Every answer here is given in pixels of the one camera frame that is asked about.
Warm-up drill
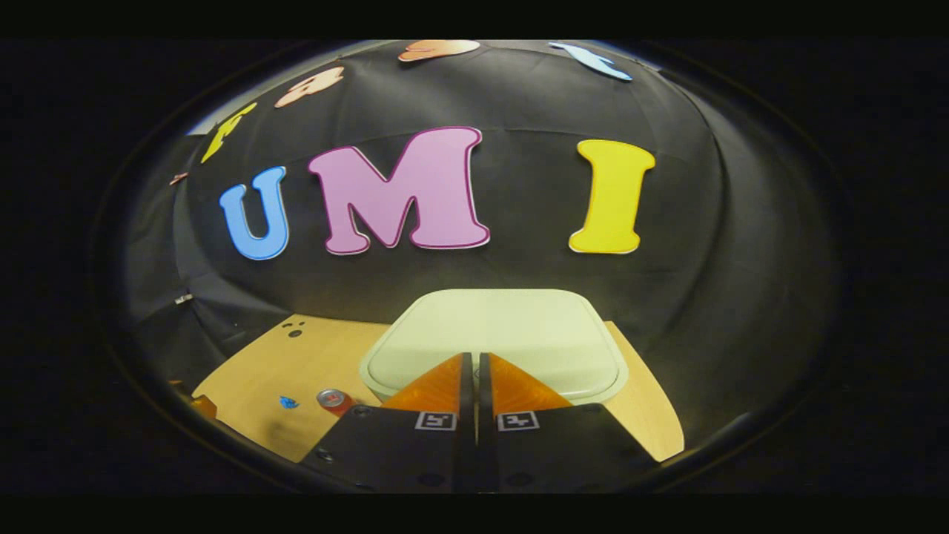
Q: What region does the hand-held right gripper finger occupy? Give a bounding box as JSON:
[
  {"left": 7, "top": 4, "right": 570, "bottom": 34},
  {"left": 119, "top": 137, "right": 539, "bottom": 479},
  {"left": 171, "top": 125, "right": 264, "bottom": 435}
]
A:
[
  {"left": 302, "top": 352, "right": 475, "bottom": 494},
  {"left": 477, "top": 352, "right": 661, "bottom": 494}
]

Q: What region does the red pop can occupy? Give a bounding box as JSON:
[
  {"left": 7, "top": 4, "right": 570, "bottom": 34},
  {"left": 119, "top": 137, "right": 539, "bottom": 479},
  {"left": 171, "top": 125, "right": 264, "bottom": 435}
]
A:
[{"left": 317, "top": 387, "right": 357, "bottom": 418}]

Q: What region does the pale green garbage bin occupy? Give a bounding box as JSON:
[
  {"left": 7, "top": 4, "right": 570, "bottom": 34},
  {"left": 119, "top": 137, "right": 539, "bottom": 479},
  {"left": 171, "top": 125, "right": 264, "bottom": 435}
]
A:
[{"left": 359, "top": 289, "right": 629, "bottom": 407}]

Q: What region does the wooden desktop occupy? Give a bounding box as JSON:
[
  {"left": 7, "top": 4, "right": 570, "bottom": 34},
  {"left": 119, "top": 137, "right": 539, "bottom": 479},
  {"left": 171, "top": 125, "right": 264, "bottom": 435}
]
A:
[{"left": 191, "top": 313, "right": 686, "bottom": 464}]

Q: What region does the black backdrop cloth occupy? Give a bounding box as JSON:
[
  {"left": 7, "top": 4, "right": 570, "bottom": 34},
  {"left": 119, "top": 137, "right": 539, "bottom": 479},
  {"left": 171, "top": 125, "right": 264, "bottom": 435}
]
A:
[{"left": 122, "top": 41, "right": 842, "bottom": 446}]

